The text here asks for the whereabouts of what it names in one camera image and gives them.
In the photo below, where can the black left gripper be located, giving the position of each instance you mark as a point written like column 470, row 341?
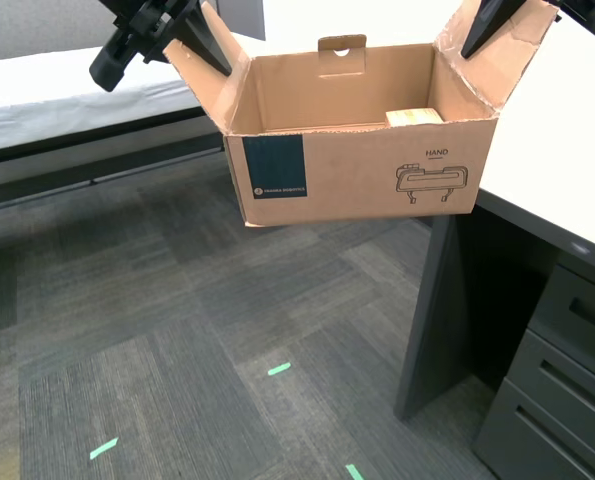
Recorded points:
column 152, row 25

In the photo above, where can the light wooden block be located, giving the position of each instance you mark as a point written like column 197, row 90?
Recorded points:
column 412, row 116

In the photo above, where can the brown cardboard box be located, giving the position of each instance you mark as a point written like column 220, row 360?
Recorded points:
column 357, row 175

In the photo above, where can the dark upright panel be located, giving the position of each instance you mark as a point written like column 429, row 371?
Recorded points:
column 244, row 17

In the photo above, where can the white table cloth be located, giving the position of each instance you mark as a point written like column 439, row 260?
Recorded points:
column 52, row 100

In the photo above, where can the light green tape strip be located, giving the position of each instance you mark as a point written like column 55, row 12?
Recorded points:
column 103, row 448
column 354, row 472
column 279, row 369

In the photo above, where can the grey drawer cabinet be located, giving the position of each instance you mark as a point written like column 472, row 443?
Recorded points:
column 552, row 400

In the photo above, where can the dark table frame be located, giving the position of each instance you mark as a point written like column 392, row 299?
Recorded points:
column 77, row 165

